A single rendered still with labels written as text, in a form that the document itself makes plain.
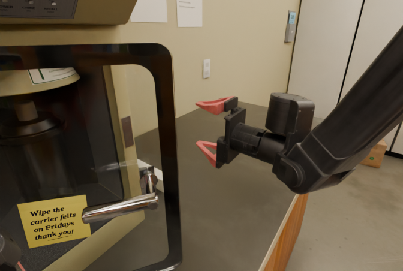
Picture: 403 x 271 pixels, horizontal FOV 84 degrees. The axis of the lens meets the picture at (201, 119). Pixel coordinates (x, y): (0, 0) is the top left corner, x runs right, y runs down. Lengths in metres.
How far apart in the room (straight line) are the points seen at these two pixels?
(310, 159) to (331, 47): 2.79
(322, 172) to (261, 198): 0.41
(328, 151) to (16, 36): 0.43
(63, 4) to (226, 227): 0.56
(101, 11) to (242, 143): 0.31
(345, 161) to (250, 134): 0.16
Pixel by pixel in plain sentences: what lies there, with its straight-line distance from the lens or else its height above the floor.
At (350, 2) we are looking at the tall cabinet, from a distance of 3.08.
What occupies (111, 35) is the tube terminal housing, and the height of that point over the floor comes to 1.39.
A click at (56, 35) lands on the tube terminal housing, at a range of 0.41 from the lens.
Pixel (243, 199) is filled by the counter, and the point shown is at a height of 0.94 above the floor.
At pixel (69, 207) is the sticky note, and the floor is 1.18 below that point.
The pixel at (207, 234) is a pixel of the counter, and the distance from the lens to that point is 0.61.
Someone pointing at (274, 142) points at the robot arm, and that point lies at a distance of 0.40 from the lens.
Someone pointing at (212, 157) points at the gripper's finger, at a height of 1.16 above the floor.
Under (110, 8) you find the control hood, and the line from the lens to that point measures 0.40.
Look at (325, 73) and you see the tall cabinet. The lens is 3.13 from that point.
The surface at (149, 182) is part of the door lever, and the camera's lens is 0.33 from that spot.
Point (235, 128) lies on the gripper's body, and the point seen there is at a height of 1.23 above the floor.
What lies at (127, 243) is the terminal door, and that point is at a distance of 0.42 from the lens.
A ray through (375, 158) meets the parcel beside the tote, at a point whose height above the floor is 0.12.
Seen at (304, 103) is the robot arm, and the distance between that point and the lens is 0.37.
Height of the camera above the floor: 1.41
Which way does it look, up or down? 23 degrees down
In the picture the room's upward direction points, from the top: straight up
